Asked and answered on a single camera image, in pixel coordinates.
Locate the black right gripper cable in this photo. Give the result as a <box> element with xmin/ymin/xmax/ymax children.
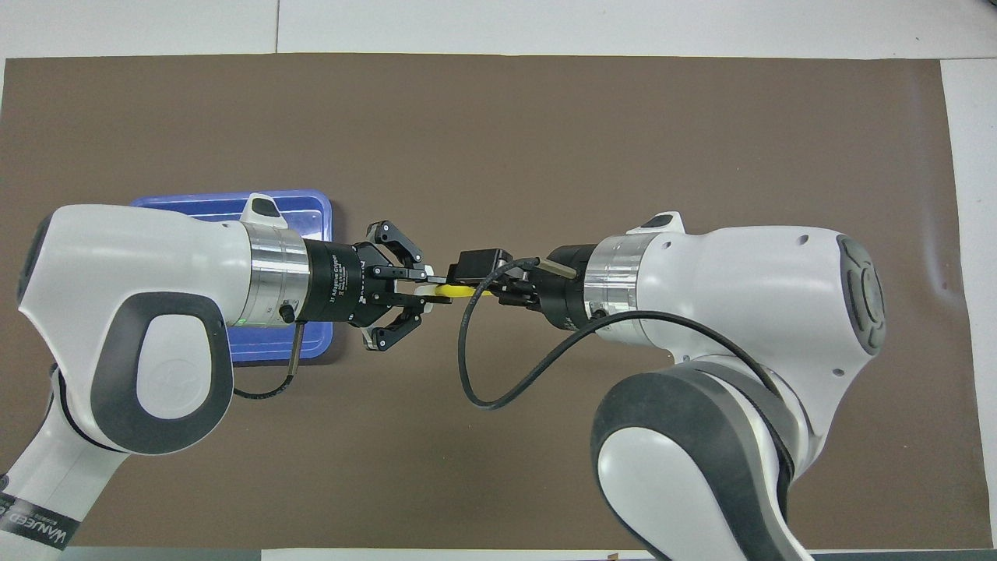
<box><xmin>457</xmin><ymin>257</ymin><xmax>780</xmax><ymax>410</ymax></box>

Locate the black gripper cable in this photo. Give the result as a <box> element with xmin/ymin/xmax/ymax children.
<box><xmin>232</xmin><ymin>323</ymin><xmax>306</xmax><ymax>401</ymax></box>
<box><xmin>457</xmin><ymin>257</ymin><xmax>780</xmax><ymax>410</ymax></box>

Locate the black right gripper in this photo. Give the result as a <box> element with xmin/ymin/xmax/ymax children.
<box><xmin>448</xmin><ymin>243</ymin><xmax>599</xmax><ymax>334</ymax></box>

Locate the yellow marker pen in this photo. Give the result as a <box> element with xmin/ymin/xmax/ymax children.
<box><xmin>415</xmin><ymin>282</ymin><xmax>499</xmax><ymax>302</ymax></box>

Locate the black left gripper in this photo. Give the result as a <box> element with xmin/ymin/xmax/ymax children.
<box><xmin>304</xmin><ymin>221</ymin><xmax>453</xmax><ymax>354</ymax></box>

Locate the brown table mat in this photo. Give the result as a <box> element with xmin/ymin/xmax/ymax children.
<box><xmin>0</xmin><ymin>53</ymin><xmax>994</xmax><ymax>550</ymax></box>

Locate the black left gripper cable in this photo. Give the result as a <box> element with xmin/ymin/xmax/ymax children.
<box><xmin>232</xmin><ymin>323</ymin><xmax>306</xmax><ymax>401</ymax></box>

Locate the blue plastic tray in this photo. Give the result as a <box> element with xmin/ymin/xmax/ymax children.
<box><xmin>131</xmin><ymin>189</ymin><xmax>334</xmax><ymax>365</ymax></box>

